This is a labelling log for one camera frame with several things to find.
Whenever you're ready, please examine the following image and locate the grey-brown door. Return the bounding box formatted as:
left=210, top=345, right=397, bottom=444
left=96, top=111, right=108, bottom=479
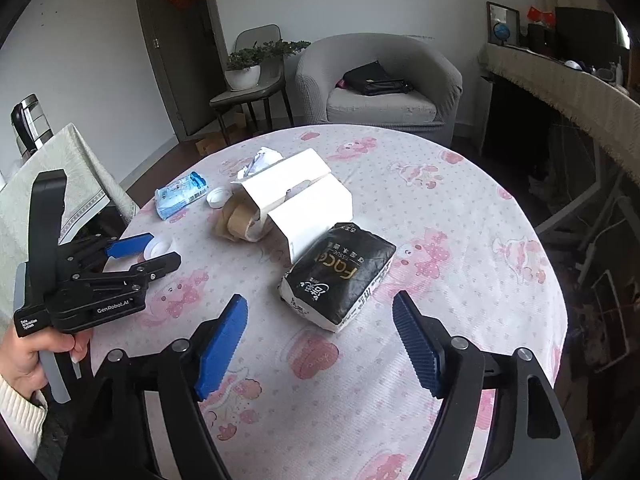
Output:
left=132, top=0, right=236, bottom=143

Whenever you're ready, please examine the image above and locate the beige fringed desk cloth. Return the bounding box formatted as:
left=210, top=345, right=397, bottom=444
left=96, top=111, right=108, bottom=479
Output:
left=477, top=42, right=640, bottom=186

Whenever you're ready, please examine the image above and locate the person's left forearm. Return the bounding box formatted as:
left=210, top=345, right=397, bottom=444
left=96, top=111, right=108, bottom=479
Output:
left=0, top=375, right=49, bottom=463

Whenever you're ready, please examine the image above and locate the white wire rack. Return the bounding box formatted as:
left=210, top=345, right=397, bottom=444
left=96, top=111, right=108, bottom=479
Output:
left=590, top=269, right=637, bottom=363

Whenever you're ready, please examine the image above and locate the black tissue pack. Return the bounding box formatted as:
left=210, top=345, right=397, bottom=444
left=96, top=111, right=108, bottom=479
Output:
left=278, top=222, right=397, bottom=333

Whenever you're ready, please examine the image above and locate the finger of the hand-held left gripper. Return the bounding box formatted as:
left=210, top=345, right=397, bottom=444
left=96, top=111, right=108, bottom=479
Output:
left=75, top=233, right=156, bottom=268
left=75, top=252, right=182, bottom=292

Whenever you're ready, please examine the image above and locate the grey armchair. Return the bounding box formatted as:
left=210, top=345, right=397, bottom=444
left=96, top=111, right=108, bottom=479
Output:
left=294, top=35, right=463, bottom=150

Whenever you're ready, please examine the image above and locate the white small dish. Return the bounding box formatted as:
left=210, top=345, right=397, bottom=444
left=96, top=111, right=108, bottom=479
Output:
left=137, top=238, right=173, bottom=262

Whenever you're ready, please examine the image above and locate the person's left hand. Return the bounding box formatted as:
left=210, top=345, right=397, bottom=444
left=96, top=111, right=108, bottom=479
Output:
left=0, top=327, right=94, bottom=398

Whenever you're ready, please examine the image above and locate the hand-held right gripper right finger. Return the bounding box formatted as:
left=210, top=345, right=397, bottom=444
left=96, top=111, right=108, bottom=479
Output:
left=392, top=291, right=583, bottom=480

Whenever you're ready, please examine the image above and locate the pink printed tablecloth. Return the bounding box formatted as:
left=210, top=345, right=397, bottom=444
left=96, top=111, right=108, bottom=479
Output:
left=90, top=124, right=569, bottom=480

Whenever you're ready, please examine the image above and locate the grey dining chair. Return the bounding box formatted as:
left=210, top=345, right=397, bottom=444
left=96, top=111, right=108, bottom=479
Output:
left=209, top=24, right=296, bottom=147

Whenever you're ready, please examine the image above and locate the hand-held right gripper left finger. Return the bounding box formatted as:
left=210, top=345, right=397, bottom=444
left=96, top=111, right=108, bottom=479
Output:
left=60, top=294, right=249, bottom=480

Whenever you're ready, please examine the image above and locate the dark brown box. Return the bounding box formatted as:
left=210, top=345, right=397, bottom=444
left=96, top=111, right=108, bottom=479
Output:
left=527, top=22, right=556, bottom=56

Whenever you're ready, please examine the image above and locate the brown cardboard box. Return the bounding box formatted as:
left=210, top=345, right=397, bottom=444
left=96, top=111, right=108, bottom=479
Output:
left=194, top=112, right=251, bottom=156

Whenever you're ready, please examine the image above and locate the black bag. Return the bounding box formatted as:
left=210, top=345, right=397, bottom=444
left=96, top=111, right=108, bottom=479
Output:
left=342, top=61, right=415, bottom=97

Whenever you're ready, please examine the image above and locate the pale green side tablecloth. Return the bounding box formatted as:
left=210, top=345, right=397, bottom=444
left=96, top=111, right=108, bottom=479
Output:
left=0, top=122, right=141, bottom=266

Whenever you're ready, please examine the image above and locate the white cardboard box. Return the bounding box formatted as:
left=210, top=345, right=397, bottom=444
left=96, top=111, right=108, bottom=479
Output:
left=231, top=149, right=354, bottom=264

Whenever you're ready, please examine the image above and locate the steel electric kettle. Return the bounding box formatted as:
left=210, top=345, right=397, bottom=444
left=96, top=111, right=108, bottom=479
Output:
left=11, top=94, right=55, bottom=158

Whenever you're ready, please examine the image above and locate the blue wet wipes packet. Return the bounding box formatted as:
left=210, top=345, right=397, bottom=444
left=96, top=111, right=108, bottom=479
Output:
left=154, top=171, right=209, bottom=221

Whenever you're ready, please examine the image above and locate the white desk frame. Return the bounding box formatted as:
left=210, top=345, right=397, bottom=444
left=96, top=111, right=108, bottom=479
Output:
left=535, top=170, right=632, bottom=261

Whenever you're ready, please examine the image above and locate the potted plant in white pot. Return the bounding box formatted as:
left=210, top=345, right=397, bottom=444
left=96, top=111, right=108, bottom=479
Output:
left=225, top=39, right=312, bottom=92

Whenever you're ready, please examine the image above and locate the black monitor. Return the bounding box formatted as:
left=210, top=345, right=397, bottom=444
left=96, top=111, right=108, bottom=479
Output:
left=554, top=6, right=631, bottom=68

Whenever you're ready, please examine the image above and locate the picture frame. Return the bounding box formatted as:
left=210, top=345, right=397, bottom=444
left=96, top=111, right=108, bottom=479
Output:
left=486, top=2, right=521, bottom=47

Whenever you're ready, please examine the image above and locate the brown tape roll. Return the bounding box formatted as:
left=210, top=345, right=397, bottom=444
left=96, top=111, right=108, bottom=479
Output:
left=216, top=194, right=275, bottom=244

